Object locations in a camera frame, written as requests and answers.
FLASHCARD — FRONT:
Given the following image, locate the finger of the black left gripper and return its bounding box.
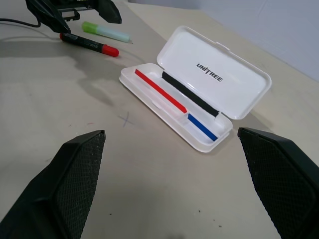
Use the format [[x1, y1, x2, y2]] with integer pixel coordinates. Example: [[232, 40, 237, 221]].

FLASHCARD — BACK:
[[92, 0, 123, 25], [25, 0, 72, 35]]

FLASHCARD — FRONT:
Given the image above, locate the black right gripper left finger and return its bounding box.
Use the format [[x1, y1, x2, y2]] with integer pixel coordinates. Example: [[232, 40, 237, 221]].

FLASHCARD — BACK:
[[0, 129, 106, 239]]

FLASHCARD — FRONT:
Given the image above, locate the white plastic pencil case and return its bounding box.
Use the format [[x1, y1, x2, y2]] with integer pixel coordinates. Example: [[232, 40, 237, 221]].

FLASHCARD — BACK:
[[119, 25, 273, 153]]

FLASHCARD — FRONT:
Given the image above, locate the pale pen with green cap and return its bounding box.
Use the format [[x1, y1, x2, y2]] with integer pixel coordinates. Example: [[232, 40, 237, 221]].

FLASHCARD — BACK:
[[81, 21, 134, 45]]

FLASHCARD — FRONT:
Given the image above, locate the black marker with red cap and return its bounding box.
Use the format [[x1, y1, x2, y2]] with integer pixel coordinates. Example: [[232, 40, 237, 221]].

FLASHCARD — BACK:
[[59, 32, 120, 58]]

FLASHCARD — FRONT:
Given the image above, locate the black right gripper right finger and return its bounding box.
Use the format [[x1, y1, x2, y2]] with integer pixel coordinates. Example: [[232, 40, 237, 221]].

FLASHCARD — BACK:
[[237, 127, 319, 239]]

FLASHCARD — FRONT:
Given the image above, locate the black cable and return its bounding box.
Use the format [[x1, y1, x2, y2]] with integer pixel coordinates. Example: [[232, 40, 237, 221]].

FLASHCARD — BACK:
[[0, 17, 42, 28]]

